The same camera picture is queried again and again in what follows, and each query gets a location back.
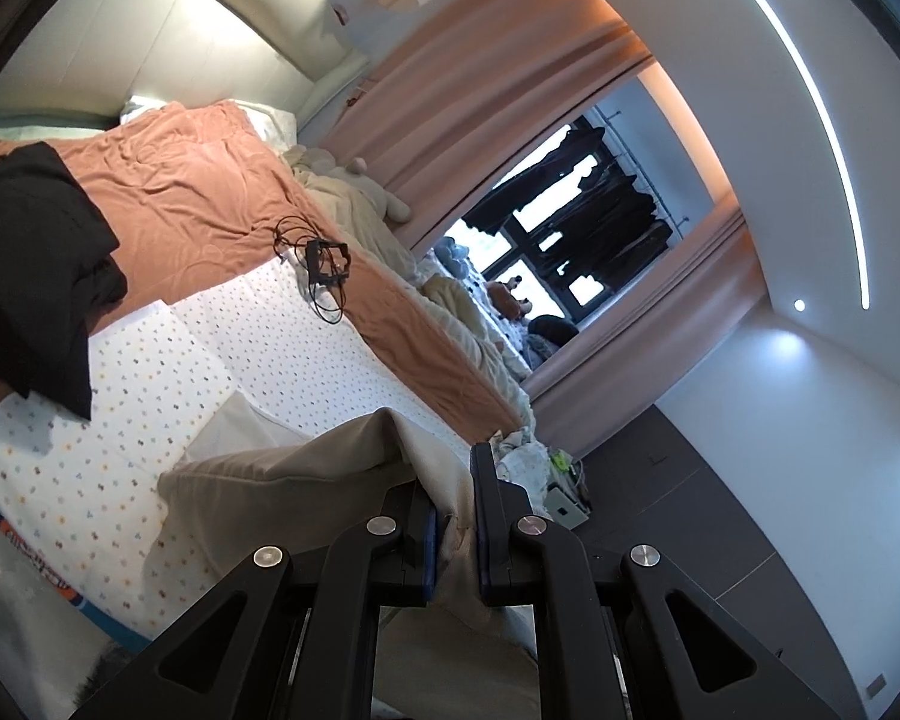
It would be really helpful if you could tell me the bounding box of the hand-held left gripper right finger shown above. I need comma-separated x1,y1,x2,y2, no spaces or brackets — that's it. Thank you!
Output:
469,441,845,720

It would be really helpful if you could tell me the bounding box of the ceiling light strip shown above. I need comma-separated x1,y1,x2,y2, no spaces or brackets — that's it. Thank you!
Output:
709,0,872,310

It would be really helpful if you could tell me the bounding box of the white fringed blanket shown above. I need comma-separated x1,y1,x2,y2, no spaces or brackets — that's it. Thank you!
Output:
491,427,548,496

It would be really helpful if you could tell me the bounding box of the white nightstand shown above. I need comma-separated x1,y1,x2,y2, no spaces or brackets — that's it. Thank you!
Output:
544,465,593,530

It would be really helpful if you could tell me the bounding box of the bed with dotted sheet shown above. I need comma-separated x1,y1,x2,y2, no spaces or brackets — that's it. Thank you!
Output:
0,262,526,661

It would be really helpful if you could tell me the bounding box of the beige jacket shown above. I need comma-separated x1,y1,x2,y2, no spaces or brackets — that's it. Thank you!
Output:
156,406,548,720

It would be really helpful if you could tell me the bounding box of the black headset with cable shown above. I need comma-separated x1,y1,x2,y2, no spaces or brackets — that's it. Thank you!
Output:
274,217,353,325

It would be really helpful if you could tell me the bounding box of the orange blanket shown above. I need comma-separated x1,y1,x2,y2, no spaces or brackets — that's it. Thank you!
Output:
0,100,526,443

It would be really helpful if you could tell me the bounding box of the brown plush toy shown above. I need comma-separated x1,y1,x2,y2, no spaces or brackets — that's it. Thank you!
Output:
487,277,533,320

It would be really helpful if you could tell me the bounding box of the white padded headboard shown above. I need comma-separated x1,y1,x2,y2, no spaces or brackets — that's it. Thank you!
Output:
0,0,368,128

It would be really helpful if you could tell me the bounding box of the black framed window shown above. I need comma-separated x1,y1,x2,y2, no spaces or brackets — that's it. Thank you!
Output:
420,109,691,346

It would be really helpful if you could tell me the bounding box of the black cloth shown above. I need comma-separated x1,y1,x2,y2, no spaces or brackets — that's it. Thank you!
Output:
0,141,128,421

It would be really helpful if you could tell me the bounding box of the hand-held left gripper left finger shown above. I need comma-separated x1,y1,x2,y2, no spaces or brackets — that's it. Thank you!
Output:
67,476,443,720

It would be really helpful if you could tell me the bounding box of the wide pink curtain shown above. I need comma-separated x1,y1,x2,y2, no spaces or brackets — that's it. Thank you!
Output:
319,0,657,248

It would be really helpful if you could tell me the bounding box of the dark hanging coat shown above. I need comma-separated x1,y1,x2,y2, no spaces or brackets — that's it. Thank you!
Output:
461,127,608,237

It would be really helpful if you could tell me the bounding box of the narrow pink curtain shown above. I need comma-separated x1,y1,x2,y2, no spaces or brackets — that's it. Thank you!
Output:
521,210,773,458

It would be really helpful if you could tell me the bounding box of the white pillow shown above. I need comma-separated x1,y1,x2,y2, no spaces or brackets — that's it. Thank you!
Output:
120,94,297,147

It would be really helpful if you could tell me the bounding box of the row of dark hanging clothes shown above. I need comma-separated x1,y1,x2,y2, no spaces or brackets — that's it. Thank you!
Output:
555,157,680,293

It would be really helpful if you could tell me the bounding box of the beige plush toy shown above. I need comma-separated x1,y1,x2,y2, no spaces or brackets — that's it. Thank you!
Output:
285,150,410,224

